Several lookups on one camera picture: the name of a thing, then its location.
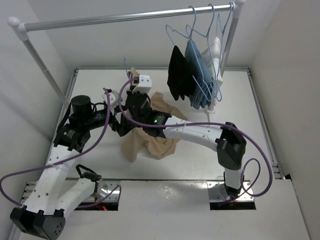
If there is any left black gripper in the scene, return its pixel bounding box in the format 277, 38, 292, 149
83, 103, 135, 136

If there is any light blue wire hanger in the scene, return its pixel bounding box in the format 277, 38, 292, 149
123, 56, 132, 80

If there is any beige t shirt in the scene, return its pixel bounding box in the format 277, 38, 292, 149
121, 66, 189, 164

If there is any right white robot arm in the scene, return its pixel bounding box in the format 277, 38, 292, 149
125, 91, 247, 199

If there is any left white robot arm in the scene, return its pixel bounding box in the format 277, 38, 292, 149
10, 91, 120, 240

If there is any blue hanger with black garment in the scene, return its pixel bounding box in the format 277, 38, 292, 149
165, 24, 198, 83

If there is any blue hanger with white garment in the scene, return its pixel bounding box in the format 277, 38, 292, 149
212, 2, 236, 102

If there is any blue hanger with denim garment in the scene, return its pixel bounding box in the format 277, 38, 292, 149
185, 4, 218, 101

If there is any black hanging garment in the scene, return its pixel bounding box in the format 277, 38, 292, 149
167, 45, 196, 101

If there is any blue denim hanging garment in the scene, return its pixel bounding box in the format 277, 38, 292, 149
184, 39, 214, 110

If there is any white hanging garment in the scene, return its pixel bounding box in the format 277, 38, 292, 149
201, 36, 223, 112

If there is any white and silver clothes rack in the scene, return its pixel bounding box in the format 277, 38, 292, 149
7, 0, 246, 108

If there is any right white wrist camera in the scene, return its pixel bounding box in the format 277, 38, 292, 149
129, 74, 152, 94

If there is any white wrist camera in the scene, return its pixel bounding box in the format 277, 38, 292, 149
102, 90, 122, 109
129, 74, 152, 94

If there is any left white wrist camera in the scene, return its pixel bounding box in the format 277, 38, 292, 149
102, 90, 122, 109

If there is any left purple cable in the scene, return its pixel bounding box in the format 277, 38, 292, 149
0, 87, 123, 210

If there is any purple cable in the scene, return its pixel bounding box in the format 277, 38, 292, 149
117, 77, 274, 206
0, 87, 123, 210

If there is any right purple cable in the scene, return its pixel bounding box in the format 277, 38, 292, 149
117, 77, 274, 206

